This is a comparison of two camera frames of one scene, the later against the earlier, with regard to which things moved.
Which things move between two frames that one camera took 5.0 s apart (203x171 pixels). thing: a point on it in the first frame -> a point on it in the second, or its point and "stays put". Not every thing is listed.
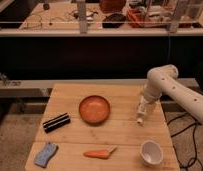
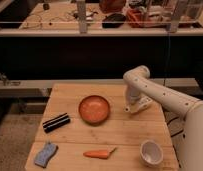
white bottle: [143, 103] -> [141, 105]
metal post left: [82, 16] stays put
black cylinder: [56, 122] stays put
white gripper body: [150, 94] -> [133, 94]
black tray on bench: [113, 21] stays put
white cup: [151, 153] stays put
